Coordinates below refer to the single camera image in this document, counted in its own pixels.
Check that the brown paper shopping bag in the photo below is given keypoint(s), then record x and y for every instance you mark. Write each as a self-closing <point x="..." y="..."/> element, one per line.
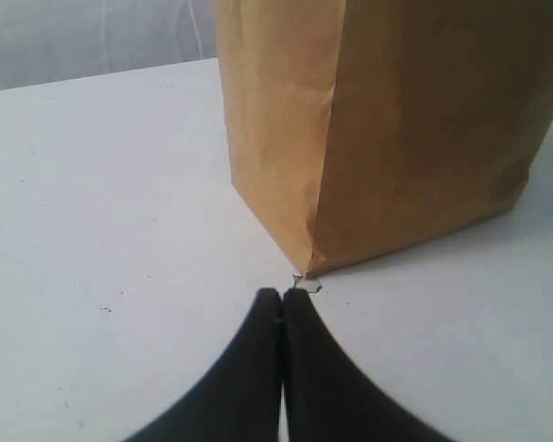
<point x="359" y="128"/>

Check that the torn white paper scrap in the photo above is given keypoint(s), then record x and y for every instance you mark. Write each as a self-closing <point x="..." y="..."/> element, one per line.
<point x="312" y="286"/>

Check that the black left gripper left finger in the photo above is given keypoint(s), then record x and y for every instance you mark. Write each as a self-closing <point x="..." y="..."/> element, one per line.
<point x="239" y="397"/>

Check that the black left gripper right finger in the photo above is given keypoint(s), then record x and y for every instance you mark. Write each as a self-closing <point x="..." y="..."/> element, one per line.
<point x="327" y="397"/>

